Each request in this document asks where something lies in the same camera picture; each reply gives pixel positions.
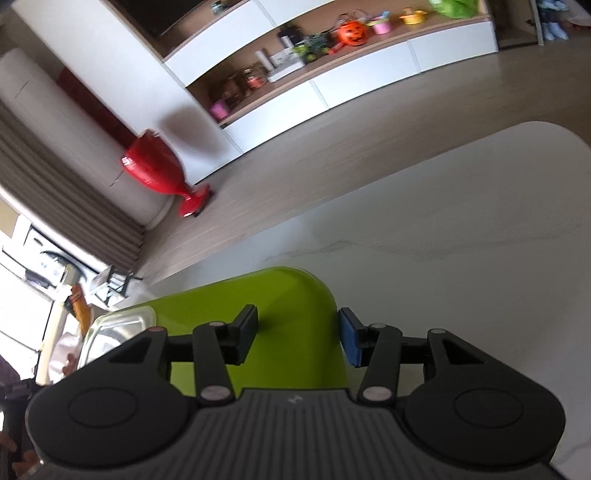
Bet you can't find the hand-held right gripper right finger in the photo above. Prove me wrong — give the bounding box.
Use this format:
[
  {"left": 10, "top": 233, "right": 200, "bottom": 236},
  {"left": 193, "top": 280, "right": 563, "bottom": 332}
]
[{"left": 338, "top": 307, "right": 486, "bottom": 408}]

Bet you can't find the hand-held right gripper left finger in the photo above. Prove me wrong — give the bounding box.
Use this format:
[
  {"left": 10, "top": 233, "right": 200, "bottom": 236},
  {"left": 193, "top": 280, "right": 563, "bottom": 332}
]
[{"left": 107, "top": 304, "right": 259, "bottom": 408}]

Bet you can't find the lime green tray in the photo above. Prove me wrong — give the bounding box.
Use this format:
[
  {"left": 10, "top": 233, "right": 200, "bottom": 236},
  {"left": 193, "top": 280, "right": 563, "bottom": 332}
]
[{"left": 95, "top": 267, "right": 350, "bottom": 403}]

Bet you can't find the white desktop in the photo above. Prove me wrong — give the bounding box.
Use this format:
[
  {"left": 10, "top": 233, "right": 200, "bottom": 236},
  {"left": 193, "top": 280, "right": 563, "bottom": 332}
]
[{"left": 85, "top": 121, "right": 591, "bottom": 480}]

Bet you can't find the clear glass container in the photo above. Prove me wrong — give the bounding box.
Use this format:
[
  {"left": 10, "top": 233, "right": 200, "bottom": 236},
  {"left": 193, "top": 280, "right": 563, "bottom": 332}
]
[{"left": 83, "top": 307, "right": 158, "bottom": 371}]

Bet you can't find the orange packet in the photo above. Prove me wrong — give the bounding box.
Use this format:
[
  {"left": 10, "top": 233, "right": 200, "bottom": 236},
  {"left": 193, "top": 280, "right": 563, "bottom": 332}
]
[{"left": 68, "top": 282, "right": 95, "bottom": 335}]

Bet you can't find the red goblet-shaped stool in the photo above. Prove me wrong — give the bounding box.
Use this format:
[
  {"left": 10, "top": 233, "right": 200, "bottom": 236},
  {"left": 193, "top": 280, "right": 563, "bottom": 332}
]
[{"left": 121, "top": 129, "right": 214, "bottom": 219}]

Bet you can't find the brown curtain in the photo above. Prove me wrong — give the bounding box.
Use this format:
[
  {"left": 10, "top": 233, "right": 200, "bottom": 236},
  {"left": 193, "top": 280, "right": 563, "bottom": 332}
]
[{"left": 0, "top": 98, "right": 145, "bottom": 275}]

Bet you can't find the glass jar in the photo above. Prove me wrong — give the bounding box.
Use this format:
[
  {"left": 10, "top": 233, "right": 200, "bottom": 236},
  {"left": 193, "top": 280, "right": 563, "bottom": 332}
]
[{"left": 244, "top": 68, "right": 269, "bottom": 92}]

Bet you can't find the white flat box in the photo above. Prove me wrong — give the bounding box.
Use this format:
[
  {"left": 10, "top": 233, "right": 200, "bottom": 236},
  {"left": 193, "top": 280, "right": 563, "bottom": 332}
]
[{"left": 267, "top": 52, "right": 306, "bottom": 83}]

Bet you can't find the green toy tractor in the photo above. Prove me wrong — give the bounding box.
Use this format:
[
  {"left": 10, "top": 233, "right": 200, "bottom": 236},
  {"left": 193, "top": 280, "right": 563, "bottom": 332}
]
[{"left": 293, "top": 33, "right": 334, "bottom": 64}]

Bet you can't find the orange pumpkin bucket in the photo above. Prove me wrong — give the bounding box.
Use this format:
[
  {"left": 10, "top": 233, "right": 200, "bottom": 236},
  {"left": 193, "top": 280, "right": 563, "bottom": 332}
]
[{"left": 336, "top": 19, "right": 371, "bottom": 48}]

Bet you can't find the yellow bowl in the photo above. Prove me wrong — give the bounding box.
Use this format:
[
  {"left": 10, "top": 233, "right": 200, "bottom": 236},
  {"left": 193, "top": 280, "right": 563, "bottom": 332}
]
[{"left": 398, "top": 7, "right": 429, "bottom": 27}]

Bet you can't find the green bag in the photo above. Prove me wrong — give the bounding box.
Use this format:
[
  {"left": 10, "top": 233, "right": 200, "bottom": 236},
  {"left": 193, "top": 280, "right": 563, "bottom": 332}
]
[{"left": 429, "top": 0, "right": 479, "bottom": 20}]

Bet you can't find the white wooden wall cabinet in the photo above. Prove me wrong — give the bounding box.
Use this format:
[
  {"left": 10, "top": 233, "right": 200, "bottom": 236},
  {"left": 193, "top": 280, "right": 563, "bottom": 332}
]
[{"left": 111, "top": 0, "right": 500, "bottom": 155}]

